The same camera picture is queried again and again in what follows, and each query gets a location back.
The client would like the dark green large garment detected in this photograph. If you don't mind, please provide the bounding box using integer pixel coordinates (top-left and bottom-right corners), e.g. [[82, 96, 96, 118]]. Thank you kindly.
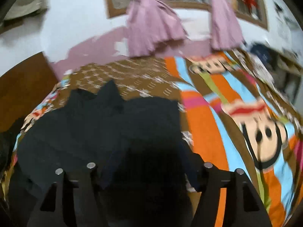
[[8, 81, 193, 226]]

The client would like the dark clothes pile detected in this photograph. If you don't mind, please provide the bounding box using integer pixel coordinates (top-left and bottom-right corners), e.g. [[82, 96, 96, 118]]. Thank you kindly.
[[0, 117, 24, 173]]

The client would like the colourful cartoon monkey bedspread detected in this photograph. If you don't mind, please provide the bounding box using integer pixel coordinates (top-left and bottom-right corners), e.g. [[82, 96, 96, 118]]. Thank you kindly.
[[1, 50, 302, 226]]

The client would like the wooden headboard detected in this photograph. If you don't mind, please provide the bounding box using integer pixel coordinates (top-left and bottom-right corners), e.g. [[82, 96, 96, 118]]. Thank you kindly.
[[0, 52, 58, 132]]

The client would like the cluttered side shelf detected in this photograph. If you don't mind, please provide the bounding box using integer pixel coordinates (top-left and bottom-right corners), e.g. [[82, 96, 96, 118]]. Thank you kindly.
[[270, 48, 302, 105]]

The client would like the navy blue cap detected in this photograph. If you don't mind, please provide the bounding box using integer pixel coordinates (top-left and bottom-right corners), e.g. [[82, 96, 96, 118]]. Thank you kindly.
[[250, 43, 272, 64]]

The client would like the pink curtain right panel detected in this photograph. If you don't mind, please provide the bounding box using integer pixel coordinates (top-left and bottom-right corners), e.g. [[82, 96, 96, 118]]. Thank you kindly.
[[210, 0, 244, 50]]

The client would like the pink curtain panel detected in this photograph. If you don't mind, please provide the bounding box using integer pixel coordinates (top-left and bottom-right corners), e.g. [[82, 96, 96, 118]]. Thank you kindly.
[[127, 0, 186, 58], [210, 0, 244, 50]]

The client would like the pink curtain left panel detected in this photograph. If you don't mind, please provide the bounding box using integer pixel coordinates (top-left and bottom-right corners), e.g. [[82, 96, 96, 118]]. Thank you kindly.
[[127, 0, 186, 58]]

